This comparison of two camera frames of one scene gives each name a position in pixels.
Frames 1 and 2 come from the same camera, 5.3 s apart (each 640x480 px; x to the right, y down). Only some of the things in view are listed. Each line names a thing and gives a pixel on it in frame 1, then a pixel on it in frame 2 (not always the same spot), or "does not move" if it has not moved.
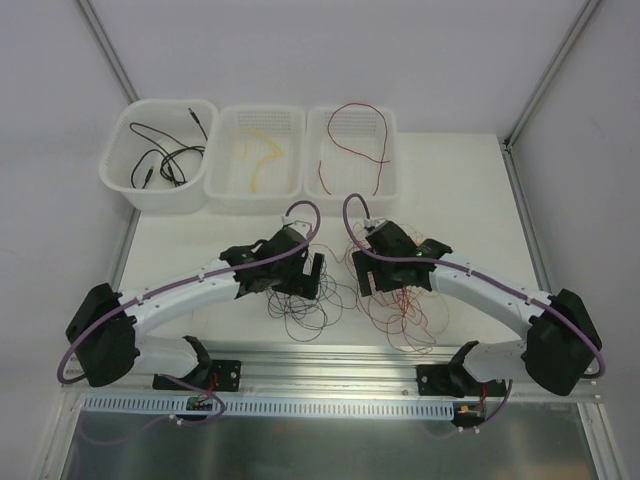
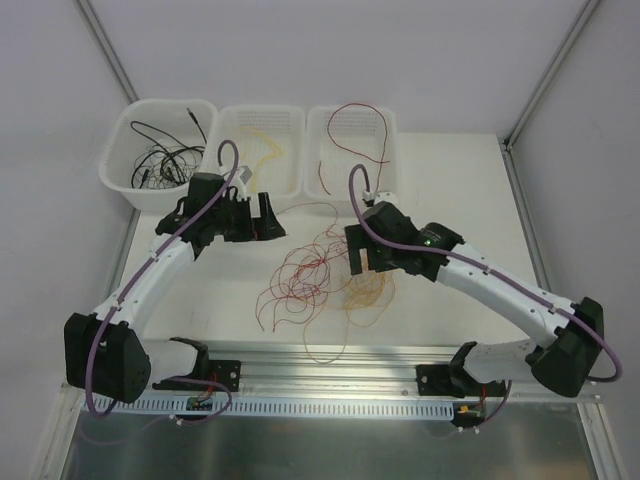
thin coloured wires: x=408 y=314 to x=315 y=276
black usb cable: x=172 y=136 does not move
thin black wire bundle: x=307 y=318 to x=162 y=166
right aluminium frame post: x=511 y=150 does not move
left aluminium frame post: x=108 y=51 does not move
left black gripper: x=310 y=275 to x=254 y=220
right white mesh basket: x=351 y=149 does not move
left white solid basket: x=158 y=152 does not move
